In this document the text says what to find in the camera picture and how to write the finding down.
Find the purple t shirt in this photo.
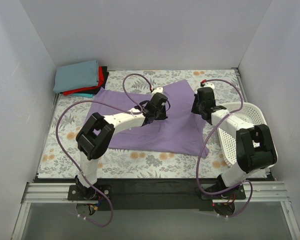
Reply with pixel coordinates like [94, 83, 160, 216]
[85, 79, 206, 156]

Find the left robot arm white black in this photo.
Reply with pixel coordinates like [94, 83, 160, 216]
[75, 92, 169, 200]

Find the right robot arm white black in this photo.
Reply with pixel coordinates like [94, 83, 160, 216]
[191, 86, 278, 199]

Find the white plastic basket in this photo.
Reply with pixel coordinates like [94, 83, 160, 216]
[217, 102, 267, 167]

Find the folded red t shirt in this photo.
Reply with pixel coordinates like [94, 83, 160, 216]
[62, 67, 99, 96]

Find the folded teal t shirt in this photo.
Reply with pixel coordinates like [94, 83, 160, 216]
[73, 93, 94, 98]

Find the folded grey-blue t shirt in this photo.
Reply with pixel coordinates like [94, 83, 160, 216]
[53, 60, 99, 94]

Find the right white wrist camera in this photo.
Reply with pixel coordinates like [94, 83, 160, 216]
[200, 82, 215, 90]

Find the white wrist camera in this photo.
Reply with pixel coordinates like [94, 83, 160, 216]
[151, 87, 164, 95]
[200, 82, 215, 90]

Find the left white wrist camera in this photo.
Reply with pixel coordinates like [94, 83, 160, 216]
[151, 87, 164, 95]

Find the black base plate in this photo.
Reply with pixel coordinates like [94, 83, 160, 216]
[67, 177, 248, 212]

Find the aluminium frame rail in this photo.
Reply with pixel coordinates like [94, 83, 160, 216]
[12, 178, 300, 240]

